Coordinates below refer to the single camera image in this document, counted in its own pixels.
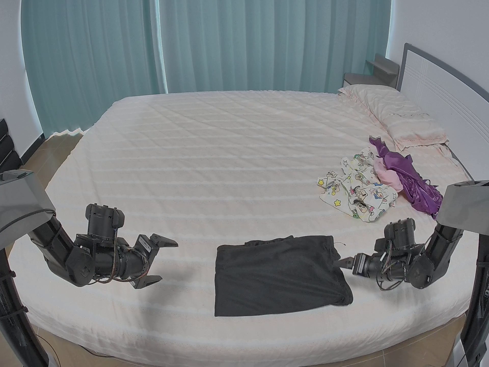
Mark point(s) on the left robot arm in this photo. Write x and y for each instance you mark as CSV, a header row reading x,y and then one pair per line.
x,y
57,247

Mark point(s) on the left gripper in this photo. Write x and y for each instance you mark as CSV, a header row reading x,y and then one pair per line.
x,y
137,264

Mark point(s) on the white printed pyjama garment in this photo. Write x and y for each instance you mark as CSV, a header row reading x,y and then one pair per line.
x,y
359,193

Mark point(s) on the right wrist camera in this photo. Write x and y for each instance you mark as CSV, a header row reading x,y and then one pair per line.
x,y
380,247

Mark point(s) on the purple garment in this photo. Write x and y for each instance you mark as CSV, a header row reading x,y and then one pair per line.
x,y
418,187

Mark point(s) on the black chest of drawers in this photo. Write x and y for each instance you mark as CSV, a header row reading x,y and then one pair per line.
x,y
7,147

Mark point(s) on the blue-green curtain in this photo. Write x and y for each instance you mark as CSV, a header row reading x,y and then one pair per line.
x,y
95,52
275,33

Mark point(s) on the pink garment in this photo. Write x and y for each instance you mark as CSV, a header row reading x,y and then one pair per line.
x,y
387,176

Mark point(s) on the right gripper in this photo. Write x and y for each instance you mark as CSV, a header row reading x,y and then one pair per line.
x,y
366,265

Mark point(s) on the cream pillow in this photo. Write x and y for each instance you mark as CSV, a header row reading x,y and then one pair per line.
x,y
397,117

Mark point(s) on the bed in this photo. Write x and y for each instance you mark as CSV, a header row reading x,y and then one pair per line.
x,y
210,147

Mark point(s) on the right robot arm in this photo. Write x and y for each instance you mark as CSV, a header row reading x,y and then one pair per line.
x,y
454,220

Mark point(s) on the black T-shirt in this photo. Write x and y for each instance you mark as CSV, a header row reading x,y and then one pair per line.
x,y
275,277

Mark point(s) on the grey bedside table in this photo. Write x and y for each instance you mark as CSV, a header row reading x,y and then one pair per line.
x,y
376,73

